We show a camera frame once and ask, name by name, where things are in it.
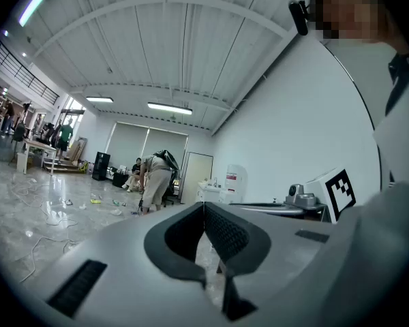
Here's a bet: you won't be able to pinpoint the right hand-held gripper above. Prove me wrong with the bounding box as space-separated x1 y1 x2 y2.
228 168 357 225

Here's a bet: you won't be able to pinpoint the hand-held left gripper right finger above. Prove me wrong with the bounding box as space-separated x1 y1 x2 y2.
203 201 272 322

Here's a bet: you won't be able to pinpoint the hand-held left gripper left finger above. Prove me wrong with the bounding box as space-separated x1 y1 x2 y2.
143 201 209 290

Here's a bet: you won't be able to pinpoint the white small cabinet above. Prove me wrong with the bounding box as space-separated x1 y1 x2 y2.
196 178 223 204

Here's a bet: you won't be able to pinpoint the pale door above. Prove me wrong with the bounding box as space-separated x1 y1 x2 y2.
180 151 214 205

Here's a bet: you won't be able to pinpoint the black storage case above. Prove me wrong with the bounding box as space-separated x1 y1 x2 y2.
112 172 130 189

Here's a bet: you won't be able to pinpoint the black backpack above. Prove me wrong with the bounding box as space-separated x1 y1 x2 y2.
153 149 181 197

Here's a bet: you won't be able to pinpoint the black speaker box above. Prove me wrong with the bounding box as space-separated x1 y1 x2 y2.
91 151 111 182

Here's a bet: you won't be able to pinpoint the grey window blind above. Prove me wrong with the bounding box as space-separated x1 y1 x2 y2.
106 121 189 183

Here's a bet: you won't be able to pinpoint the person's shirt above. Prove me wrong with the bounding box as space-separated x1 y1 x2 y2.
323 41 409 190

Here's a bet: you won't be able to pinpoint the wooden steps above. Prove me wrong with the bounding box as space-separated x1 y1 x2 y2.
42 158 86 174

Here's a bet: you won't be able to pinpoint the wooden desk far left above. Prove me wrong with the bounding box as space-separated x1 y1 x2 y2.
22 138 58 176

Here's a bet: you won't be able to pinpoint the white bin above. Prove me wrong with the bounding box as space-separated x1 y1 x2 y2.
16 152 29 175

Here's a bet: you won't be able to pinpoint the person's head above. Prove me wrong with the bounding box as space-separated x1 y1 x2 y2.
315 0 396 46

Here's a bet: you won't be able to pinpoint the black metal railing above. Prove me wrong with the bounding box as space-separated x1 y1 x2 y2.
0 39 61 105

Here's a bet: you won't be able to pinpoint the white floor cable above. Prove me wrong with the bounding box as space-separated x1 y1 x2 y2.
6 178 80 284

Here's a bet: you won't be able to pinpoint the black head camera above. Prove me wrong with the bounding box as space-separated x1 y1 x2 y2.
288 0 309 36

